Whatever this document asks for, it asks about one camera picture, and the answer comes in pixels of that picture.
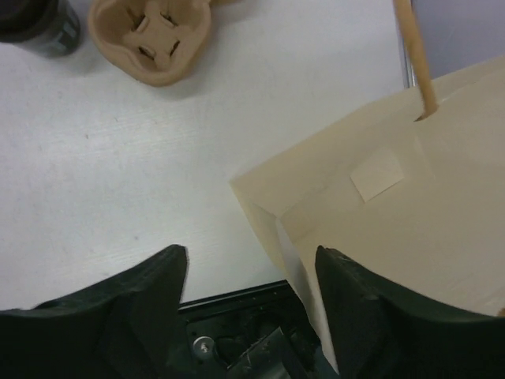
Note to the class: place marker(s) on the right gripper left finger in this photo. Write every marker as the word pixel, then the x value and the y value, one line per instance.
pixel 120 327

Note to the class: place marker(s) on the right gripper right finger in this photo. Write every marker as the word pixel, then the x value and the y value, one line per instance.
pixel 381 329

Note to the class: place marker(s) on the brown paper takeout bag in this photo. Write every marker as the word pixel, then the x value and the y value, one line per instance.
pixel 410 186

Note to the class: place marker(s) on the brown pulp cup carrier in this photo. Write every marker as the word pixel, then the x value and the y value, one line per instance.
pixel 156 42

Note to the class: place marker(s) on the grey paper coffee cup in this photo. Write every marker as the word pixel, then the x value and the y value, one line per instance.
pixel 49 28

